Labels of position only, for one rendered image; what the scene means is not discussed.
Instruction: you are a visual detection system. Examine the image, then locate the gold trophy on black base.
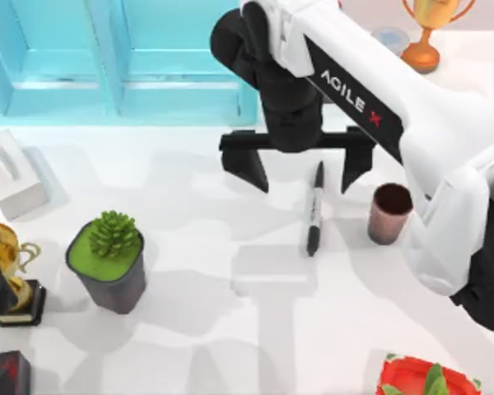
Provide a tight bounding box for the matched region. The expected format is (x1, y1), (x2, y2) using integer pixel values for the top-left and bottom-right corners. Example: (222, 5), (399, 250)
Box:
(0, 221), (48, 328)

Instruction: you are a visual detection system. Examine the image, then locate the black marker pen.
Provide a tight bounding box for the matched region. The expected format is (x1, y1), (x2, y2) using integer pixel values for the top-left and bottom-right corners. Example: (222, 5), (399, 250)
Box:
(303, 160), (326, 258)

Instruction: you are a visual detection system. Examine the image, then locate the orange trophy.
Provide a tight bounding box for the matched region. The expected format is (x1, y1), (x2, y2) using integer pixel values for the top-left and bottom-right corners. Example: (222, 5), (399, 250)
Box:
(400, 0), (478, 76)

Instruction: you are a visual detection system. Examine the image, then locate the brown cup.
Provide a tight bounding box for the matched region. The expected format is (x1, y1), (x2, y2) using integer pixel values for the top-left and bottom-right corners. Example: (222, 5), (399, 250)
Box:
(366, 183), (415, 246)

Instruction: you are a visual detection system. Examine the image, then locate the light blue rack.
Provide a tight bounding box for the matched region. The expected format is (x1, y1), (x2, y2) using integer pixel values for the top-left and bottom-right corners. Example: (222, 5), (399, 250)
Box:
(0, 0), (259, 127)

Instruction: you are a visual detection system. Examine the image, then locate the white tissue box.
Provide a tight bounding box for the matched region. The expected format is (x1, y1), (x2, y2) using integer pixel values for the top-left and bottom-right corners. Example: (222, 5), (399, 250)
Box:
(0, 128), (51, 221)

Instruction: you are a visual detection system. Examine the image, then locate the green plant in grey pot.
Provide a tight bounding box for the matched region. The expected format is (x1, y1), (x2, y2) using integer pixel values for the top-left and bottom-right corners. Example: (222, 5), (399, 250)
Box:
(64, 210), (147, 316)

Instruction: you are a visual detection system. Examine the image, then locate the black box with red mark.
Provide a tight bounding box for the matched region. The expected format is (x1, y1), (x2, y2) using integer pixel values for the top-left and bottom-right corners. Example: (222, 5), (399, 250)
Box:
(0, 351), (33, 395)

